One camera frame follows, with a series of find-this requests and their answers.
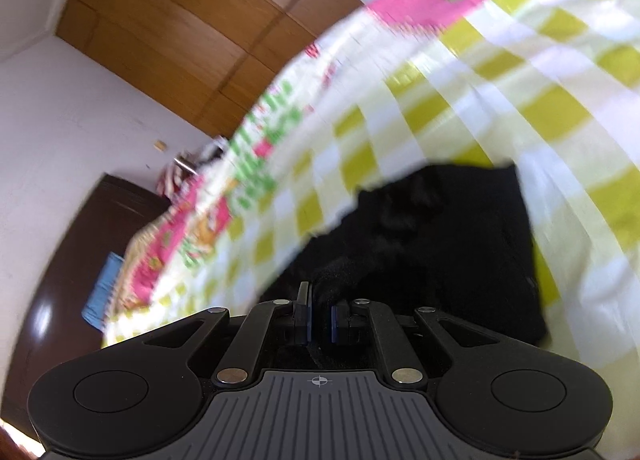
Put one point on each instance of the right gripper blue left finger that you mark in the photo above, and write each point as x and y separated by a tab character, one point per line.
303	312

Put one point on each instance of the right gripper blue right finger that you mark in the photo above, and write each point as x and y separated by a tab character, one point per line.
339	322

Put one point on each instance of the black knit sweater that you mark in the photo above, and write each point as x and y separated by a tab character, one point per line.
453	237

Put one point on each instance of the red white striped cloth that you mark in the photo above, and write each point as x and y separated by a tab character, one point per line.
172	177

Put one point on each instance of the metal thermos cup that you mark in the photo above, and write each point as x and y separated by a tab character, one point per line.
187	162

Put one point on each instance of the blue pillow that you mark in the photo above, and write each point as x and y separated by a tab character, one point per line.
95	309

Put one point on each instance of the dark wooden headboard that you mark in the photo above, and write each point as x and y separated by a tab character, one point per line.
53	330

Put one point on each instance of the checkered floral bed quilt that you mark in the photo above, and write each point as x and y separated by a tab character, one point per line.
550	85

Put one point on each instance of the wooden wardrobe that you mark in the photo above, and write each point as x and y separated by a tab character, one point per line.
205	60

